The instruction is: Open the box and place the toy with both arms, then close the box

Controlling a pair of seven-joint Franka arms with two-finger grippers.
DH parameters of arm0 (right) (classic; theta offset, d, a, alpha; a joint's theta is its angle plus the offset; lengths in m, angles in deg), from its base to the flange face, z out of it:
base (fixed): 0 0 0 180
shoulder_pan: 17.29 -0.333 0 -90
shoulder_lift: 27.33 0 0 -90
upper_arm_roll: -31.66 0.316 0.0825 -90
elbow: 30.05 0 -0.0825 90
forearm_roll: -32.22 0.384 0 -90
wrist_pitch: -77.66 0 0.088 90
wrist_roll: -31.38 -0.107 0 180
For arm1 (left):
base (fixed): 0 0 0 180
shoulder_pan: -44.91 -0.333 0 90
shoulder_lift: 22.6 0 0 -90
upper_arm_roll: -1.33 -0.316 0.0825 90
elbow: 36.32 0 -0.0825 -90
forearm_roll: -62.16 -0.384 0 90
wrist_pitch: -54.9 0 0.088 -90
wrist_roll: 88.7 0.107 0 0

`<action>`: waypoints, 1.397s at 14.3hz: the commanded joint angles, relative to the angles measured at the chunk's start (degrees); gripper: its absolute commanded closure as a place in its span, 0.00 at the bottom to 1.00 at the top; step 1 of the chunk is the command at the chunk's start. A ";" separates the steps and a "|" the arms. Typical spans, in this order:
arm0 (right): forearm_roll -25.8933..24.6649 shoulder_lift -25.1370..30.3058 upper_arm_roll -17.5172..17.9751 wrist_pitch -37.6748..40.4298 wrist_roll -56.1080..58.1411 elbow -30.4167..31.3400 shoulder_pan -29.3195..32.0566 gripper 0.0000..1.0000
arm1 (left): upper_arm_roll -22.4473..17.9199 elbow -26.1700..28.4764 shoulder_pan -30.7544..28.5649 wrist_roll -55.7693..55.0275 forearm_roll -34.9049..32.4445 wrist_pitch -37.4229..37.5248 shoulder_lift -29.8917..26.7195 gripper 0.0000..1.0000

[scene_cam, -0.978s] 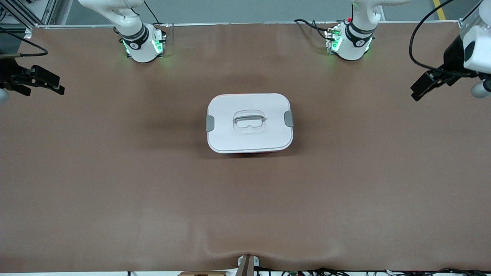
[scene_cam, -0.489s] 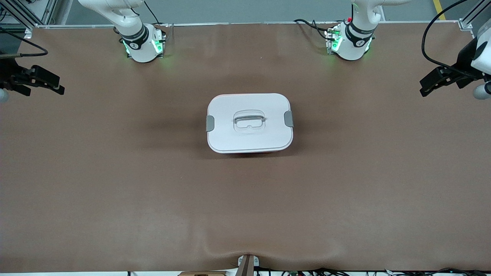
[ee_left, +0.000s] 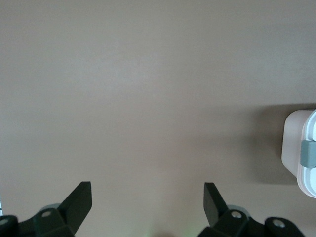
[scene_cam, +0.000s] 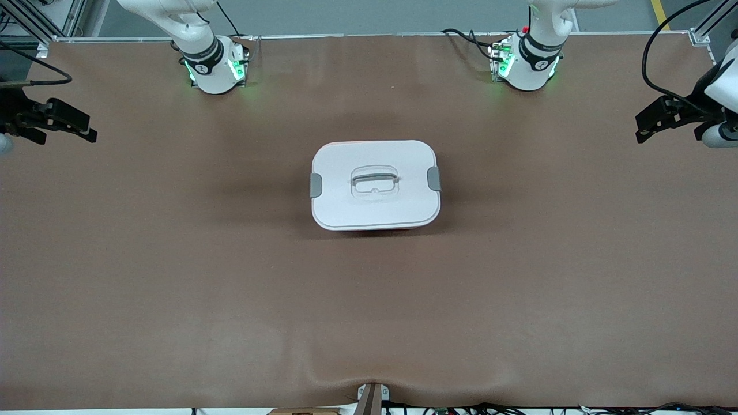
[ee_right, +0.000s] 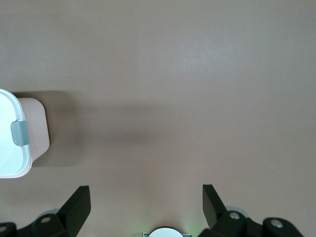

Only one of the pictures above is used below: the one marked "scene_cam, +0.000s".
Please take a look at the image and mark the white box lid grey latches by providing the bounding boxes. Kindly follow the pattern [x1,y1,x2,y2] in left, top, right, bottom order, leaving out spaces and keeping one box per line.
[310,140,442,230]

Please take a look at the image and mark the metal table clamp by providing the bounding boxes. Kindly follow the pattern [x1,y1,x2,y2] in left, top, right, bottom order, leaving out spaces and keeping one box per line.
[356,382,390,415]

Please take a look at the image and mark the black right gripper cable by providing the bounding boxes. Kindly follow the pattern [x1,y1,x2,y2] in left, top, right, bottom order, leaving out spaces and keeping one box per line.
[0,39,74,88]

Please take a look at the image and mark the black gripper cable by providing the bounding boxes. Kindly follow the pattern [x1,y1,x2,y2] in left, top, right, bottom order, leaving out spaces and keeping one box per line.
[641,0,713,115]
[0,39,74,88]

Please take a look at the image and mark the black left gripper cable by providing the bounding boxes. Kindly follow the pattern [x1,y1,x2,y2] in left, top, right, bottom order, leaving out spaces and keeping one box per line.
[641,0,713,115]

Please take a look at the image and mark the aluminium frame profile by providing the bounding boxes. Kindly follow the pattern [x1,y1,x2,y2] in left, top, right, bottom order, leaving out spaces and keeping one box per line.
[0,0,88,58]
[689,0,738,64]

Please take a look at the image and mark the black right arm base cable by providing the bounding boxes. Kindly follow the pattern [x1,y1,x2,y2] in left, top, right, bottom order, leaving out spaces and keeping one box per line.
[214,0,247,41]

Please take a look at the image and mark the black arm base cable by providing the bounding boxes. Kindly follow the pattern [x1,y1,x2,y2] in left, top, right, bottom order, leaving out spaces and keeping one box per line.
[214,0,247,41]
[441,28,498,59]

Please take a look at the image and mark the black left arm base cable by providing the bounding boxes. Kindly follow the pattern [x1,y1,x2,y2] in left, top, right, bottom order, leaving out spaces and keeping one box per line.
[441,28,498,59]

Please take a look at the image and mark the metal table edge rail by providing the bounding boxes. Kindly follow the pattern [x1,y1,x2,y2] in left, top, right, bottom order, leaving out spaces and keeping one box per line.
[36,30,721,58]

